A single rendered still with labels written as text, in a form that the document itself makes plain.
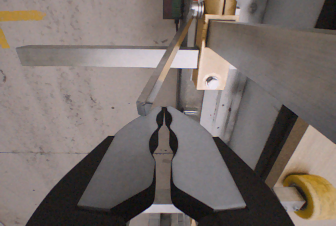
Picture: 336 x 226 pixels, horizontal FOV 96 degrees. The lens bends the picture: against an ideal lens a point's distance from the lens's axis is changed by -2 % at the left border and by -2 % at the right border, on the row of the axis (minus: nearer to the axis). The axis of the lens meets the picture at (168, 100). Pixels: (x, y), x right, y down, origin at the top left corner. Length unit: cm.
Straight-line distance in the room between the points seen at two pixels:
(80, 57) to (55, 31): 105
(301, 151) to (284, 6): 33
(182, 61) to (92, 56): 15
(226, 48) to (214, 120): 49
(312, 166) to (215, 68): 31
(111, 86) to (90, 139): 62
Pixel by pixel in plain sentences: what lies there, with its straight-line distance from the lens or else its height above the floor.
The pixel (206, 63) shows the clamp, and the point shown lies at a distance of 26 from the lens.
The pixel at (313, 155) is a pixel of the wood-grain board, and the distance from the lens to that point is 44.
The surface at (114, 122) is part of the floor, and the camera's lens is 146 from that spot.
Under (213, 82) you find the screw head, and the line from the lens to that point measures 26.
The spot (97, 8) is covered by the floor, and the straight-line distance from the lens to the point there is 119.
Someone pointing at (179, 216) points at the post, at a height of 78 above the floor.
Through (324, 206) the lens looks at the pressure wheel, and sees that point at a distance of 43.
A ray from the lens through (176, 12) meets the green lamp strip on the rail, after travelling 41.
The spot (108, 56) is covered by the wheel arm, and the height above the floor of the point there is 86.
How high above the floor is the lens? 111
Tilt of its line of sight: 61 degrees down
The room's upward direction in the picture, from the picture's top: 179 degrees clockwise
